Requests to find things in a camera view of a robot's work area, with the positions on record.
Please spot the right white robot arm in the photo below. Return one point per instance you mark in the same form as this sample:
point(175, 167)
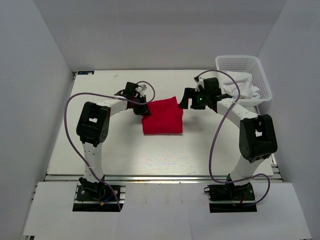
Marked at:
point(257, 138)

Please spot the white crumpled t shirt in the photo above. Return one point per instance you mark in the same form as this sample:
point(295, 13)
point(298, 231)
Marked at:
point(244, 82)

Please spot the blue label sticker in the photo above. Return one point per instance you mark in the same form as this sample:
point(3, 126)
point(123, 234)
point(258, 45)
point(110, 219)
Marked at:
point(91, 72)

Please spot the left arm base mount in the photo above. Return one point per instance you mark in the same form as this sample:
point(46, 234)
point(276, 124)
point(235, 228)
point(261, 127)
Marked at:
point(86, 200)

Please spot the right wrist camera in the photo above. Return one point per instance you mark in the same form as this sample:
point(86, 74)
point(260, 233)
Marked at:
point(199, 84)

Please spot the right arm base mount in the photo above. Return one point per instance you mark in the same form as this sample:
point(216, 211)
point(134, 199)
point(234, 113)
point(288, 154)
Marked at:
point(227, 198)

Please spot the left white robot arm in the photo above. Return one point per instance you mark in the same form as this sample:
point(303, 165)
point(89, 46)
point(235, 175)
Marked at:
point(93, 129)

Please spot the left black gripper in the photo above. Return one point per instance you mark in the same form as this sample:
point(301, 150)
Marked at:
point(144, 111)

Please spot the aluminium table rail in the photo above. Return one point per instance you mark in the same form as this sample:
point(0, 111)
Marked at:
point(110, 178)

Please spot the white plastic basket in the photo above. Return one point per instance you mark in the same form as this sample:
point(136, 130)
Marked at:
point(251, 65)

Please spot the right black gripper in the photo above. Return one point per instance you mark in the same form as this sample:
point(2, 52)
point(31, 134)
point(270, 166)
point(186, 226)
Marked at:
point(190, 93)

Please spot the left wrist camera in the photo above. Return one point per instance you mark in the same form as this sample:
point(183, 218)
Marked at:
point(140, 91)

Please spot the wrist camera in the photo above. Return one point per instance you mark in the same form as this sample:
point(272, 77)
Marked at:
point(199, 84)
point(140, 91)

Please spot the red t shirt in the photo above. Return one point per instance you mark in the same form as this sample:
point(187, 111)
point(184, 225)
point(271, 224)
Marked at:
point(166, 118)

